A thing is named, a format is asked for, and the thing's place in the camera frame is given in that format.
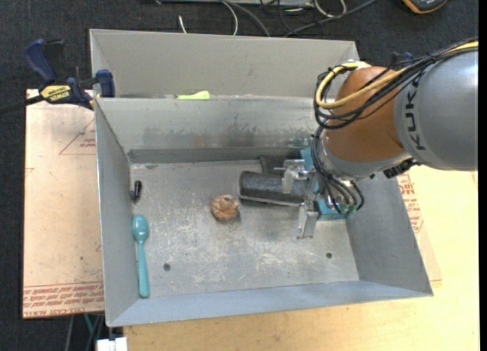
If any orange-brown toy pastry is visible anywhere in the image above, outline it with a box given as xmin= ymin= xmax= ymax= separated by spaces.
xmin=209 ymin=193 xmax=241 ymax=223

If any blue box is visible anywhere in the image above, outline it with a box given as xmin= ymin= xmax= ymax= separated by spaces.
xmin=299 ymin=147 xmax=348 ymax=222

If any brown cardboard board red print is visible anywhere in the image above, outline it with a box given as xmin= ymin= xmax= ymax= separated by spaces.
xmin=22 ymin=88 xmax=444 ymax=320

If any dark grey foam block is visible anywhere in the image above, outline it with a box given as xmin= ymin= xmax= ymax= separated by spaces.
xmin=238 ymin=170 xmax=310 ymax=207

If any small black clip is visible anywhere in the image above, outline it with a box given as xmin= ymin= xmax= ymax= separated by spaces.
xmin=129 ymin=180 xmax=144 ymax=203

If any grey metal bin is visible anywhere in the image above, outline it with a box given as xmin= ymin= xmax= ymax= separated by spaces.
xmin=89 ymin=28 xmax=434 ymax=328

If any yellow-green flat thing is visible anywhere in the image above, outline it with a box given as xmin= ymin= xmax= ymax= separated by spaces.
xmin=176 ymin=90 xmax=212 ymax=101

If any teal plastic spoon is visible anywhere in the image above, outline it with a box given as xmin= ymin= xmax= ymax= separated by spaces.
xmin=131 ymin=213 xmax=151 ymax=299

